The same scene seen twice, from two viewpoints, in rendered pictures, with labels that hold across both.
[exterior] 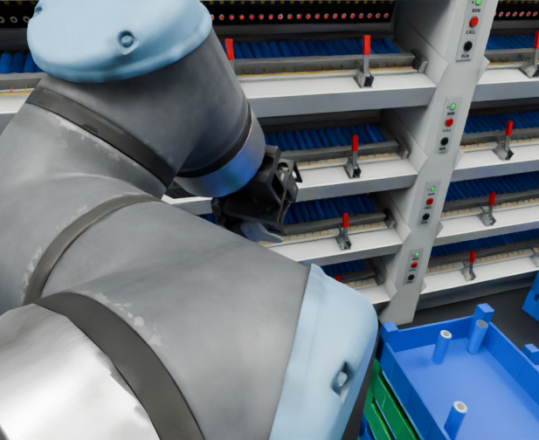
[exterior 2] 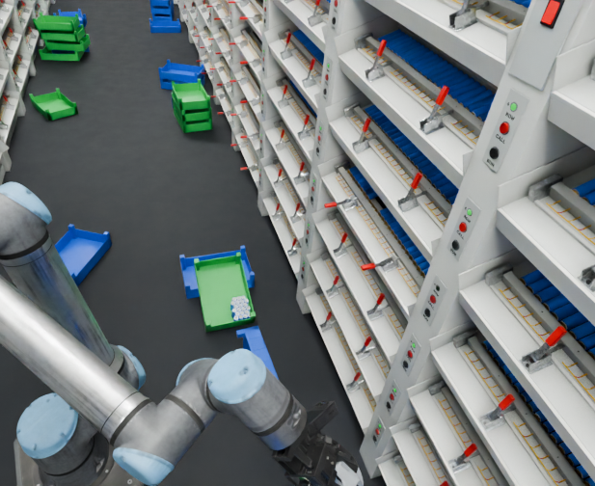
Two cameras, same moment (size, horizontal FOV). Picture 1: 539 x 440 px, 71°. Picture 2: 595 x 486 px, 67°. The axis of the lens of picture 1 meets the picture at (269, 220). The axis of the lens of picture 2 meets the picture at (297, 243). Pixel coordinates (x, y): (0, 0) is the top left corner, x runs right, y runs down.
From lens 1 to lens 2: 0.77 m
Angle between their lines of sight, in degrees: 66
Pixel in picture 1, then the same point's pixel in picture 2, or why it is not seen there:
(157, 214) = (175, 415)
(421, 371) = not seen: outside the picture
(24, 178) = (197, 377)
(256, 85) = (512, 443)
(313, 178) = not seen: outside the picture
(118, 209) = (178, 405)
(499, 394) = not seen: outside the picture
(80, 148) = (202, 386)
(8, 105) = (399, 285)
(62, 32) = (220, 364)
